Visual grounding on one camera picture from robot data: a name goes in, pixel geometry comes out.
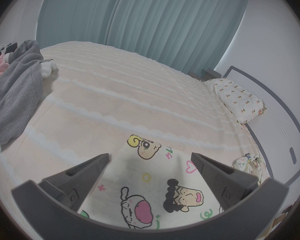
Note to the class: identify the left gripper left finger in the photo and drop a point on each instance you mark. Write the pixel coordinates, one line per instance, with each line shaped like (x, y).
(75, 184)

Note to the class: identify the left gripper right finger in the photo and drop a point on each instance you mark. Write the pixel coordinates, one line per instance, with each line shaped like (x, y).
(225, 184)

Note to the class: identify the white printed pyjama top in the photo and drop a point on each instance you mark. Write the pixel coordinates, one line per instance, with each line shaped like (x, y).
(155, 184)

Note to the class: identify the white printed pillow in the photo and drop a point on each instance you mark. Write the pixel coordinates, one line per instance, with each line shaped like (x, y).
(237, 99)

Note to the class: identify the grey garment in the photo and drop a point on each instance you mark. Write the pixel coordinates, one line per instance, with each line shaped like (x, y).
(15, 96)

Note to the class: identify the bed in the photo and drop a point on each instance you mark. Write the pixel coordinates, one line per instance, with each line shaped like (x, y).
(115, 84)

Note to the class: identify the grey bedside table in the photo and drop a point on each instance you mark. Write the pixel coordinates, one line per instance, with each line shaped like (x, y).
(205, 74)

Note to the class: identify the black chest of drawers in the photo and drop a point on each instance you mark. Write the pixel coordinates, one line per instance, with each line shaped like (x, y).
(8, 48)

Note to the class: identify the blue-green curtain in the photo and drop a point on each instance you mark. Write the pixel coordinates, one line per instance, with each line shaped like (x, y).
(75, 11)
(180, 24)

